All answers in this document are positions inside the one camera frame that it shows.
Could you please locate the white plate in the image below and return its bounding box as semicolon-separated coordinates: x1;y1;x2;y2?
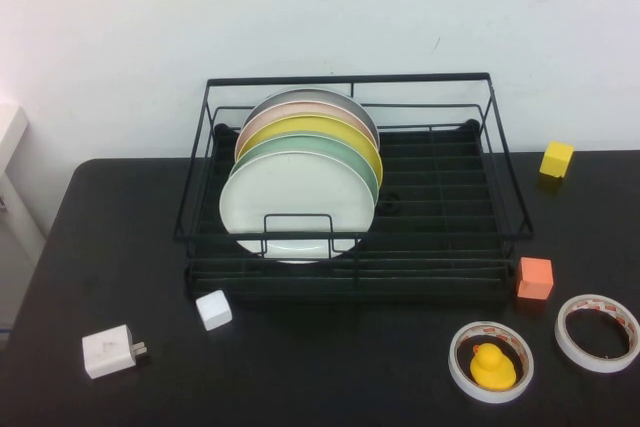
218;150;377;265

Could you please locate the green plate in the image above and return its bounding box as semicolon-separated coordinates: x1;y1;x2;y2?
230;134;381;209

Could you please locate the yellow plate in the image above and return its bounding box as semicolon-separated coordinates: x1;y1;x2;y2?
239;114;385;189

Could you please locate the pink plate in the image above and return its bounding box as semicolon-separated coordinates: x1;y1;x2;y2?
233;100;380;159

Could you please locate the grey plate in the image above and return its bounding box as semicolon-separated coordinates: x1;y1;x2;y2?
241;87;382;149

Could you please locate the white cube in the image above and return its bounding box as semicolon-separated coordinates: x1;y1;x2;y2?
194;289;234;332

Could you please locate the orange foam cube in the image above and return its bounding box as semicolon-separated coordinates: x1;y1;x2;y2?
516;256;555;301

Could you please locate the yellow foam cube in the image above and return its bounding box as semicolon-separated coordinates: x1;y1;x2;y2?
538;141;575;179

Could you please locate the yellow rubber duck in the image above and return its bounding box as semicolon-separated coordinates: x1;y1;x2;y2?
469;344;517;392

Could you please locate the white power adapter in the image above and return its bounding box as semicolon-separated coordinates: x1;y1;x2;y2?
81;324;150;381

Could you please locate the white double-sided tape roll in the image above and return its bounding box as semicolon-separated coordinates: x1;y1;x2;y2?
448;319;535;404
553;292;640;375

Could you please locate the white cabinet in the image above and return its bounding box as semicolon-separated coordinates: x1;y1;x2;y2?
0;105;51;333

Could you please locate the black wire dish rack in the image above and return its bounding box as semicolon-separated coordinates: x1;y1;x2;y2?
173;71;535;298

